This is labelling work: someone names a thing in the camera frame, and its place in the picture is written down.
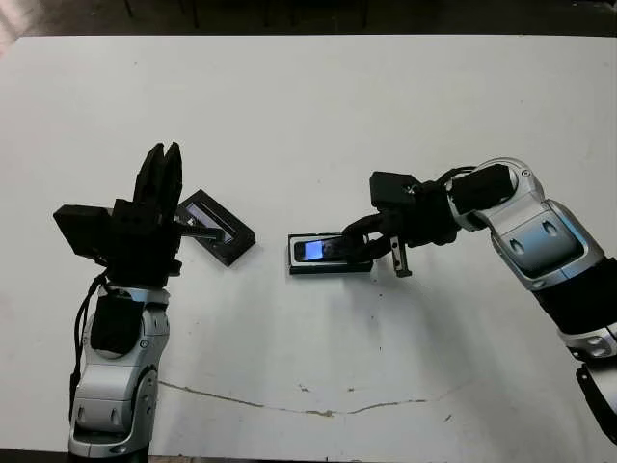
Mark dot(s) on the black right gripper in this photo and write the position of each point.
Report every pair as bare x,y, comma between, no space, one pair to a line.
429,217

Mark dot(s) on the black box with white liner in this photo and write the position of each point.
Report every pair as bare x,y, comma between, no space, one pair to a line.
332,270

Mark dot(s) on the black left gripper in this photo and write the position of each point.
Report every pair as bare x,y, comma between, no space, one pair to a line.
142,251

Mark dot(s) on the black phone-like camera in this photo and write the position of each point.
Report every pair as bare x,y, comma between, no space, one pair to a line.
313,250

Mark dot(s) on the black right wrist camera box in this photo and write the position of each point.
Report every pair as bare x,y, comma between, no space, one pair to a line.
390,188

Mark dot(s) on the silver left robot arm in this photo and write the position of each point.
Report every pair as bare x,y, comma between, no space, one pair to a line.
111,386

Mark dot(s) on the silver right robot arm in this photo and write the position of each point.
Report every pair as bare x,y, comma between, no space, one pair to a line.
544,241

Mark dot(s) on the black box lid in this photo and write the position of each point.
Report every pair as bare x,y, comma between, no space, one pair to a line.
233,243

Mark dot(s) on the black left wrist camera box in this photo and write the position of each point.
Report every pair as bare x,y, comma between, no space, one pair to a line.
82,231

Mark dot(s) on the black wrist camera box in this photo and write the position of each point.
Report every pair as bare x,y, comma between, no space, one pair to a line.
390,188
82,231

